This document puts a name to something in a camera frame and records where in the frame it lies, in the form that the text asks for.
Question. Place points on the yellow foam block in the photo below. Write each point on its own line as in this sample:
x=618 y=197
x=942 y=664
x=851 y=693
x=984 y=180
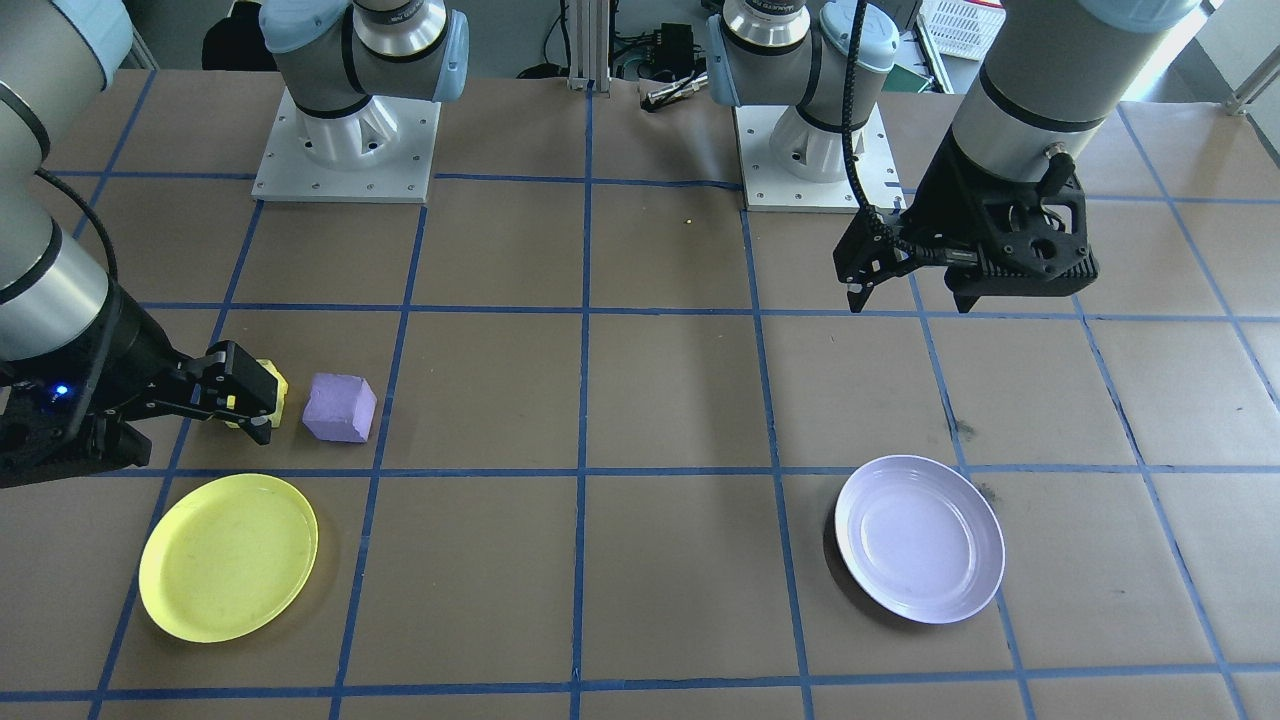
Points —
x=281 y=385

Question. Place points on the purple foam block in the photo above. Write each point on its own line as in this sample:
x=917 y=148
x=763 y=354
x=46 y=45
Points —
x=338 y=405

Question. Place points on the yellow plastic plate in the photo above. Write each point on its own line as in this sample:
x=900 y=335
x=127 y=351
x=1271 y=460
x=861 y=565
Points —
x=228 y=558

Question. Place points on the green flat item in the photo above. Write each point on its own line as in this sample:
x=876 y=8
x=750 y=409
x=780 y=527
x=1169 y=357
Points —
x=908 y=78

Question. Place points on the white plastic basket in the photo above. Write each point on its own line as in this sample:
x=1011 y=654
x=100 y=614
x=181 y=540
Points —
x=960 y=25

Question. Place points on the light purple plastic plate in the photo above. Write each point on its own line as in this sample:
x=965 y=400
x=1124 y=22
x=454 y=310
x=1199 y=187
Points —
x=920 y=540

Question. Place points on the silver metal connector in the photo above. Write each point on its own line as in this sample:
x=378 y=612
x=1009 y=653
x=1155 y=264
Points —
x=680 y=92

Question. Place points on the black power device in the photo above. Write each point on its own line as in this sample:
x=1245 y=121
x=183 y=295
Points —
x=676 y=45

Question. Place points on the black bag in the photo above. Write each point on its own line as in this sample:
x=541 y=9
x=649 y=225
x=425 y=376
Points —
x=235 y=40

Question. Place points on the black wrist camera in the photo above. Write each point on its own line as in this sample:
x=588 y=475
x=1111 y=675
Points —
x=1030 y=280
x=50 y=435

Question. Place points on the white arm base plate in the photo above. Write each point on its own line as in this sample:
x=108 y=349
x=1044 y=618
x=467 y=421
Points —
x=780 y=185
x=400 y=160

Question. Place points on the V-shaped metal bar frame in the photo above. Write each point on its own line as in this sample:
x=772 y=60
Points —
x=1255 y=93

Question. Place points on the aluminium profile post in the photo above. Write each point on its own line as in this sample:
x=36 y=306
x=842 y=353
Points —
x=588 y=45

